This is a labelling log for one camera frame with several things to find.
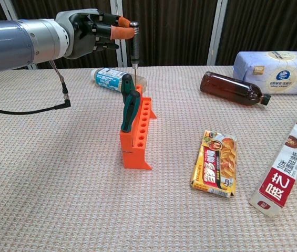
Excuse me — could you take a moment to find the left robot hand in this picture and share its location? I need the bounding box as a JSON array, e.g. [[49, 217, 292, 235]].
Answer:
[[55, 9, 135, 60]]

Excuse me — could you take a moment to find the black metal precision screwdriver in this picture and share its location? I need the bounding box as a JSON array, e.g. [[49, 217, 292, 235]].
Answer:
[[130, 20, 140, 87]]

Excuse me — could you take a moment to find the long green-black screwdriver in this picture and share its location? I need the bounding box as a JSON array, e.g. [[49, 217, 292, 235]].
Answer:
[[120, 73, 134, 103]]

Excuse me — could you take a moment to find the short green-handled screwdriver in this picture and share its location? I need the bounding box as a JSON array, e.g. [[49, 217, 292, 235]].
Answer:
[[121, 90, 141, 133]]

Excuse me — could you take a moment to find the orange tool rack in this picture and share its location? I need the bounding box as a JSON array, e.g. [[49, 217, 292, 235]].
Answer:
[[119, 83, 158, 171]]

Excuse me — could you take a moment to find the clear bottle blue label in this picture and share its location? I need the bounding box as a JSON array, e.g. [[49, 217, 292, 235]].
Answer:
[[89, 67, 148, 95]]

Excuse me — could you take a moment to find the brown tea bottle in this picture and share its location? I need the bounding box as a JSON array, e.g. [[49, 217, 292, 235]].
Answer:
[[200, 71, 272, 107]]

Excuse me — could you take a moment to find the beige woven tablecloth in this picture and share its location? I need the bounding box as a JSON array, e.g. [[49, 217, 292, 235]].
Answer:
[[0, 65, 297, 252]]

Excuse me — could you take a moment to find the yellow food packet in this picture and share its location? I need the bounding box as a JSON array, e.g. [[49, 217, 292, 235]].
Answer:
[[190, 130, 238, 200]]

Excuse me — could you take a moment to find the blue white tissue pack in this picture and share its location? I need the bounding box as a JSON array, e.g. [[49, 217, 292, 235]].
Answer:
[[232, 50, 297, 95]]

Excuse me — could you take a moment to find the long white red box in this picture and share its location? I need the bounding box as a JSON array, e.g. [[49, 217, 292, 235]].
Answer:
[[249, 110, 297, 217]]

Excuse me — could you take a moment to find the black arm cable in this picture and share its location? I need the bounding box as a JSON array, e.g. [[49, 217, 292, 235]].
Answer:
[[0, 59, 72, 115]]

